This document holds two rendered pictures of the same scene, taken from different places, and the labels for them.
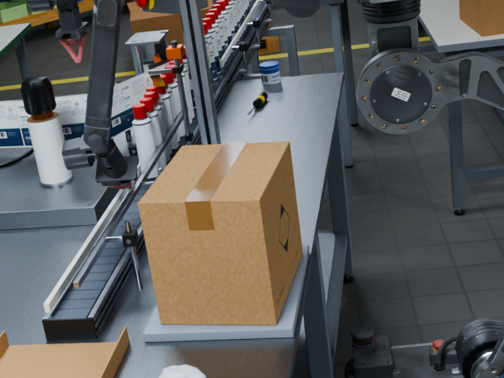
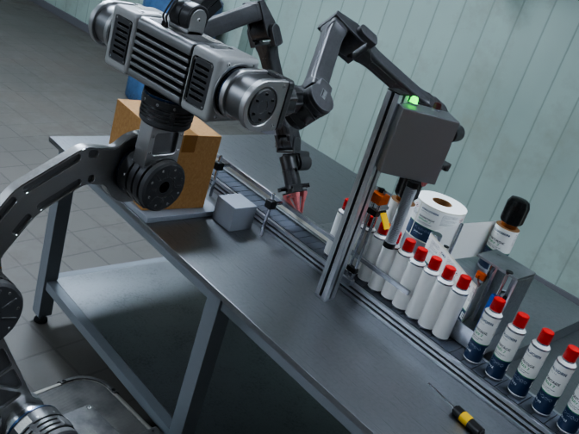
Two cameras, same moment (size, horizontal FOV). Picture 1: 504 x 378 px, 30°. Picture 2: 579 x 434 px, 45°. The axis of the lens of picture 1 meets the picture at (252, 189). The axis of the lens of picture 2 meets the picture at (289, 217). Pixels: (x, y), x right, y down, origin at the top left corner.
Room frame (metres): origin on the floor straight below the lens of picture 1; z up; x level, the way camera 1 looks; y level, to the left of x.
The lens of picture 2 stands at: (3.25, -1.64, 1.86)
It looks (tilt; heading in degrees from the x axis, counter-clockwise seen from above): 23 degrees down; 119
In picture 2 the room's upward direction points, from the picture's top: 18 degrees clockwise
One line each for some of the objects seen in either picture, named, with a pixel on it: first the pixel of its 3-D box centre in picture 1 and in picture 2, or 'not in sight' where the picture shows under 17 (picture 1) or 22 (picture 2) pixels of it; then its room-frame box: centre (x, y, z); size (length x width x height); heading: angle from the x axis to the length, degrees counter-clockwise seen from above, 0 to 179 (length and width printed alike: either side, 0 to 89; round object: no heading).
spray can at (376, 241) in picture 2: (157, 121); (375, 251); (2.54, 0.24, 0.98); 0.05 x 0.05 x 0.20
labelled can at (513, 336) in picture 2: not in sight; (507, 345); (3.03, 0.14, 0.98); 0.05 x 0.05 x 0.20
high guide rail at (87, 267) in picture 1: (142, 178); (289, 207); (2.19, 0.27, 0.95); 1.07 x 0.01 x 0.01; 169
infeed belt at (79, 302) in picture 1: (160, 170); (347, 274); (2.48, 0.25, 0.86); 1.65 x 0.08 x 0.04; 169
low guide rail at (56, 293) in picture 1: (118, 198); (301, 218); (2.20, 0.34, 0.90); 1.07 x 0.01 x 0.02; 169
